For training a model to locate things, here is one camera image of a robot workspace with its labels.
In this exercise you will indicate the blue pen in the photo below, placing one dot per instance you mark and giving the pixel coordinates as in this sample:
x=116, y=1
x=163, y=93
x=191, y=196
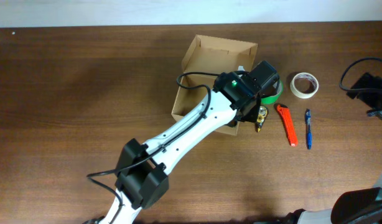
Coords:
x=308, y=129

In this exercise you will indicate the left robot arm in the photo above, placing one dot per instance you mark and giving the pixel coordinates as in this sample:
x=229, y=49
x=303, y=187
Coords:
x=142, y=171

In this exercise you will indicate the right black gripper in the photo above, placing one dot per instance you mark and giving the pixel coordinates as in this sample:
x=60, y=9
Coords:
x=367, y=81

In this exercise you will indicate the brown cardboard box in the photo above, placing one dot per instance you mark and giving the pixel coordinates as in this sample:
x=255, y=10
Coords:
x=211, y=55

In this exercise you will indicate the orange utility knife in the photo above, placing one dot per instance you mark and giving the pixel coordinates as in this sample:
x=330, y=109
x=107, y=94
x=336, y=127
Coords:
x=284, y=113

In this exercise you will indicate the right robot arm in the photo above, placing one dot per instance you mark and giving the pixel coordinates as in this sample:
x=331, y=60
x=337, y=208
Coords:
x=359, y=206

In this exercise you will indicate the green tape roll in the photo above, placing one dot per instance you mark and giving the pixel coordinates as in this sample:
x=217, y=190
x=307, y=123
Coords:
x=273, y=93

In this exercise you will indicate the beige masking tape roll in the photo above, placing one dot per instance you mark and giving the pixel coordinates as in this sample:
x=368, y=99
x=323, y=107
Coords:
x=306, y=76

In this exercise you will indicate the yellow black correction tape dispenser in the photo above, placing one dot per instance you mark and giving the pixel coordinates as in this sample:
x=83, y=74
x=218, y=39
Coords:
x=262, y=115

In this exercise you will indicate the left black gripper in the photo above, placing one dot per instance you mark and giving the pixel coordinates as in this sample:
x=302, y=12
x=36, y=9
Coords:
x=253, y=114

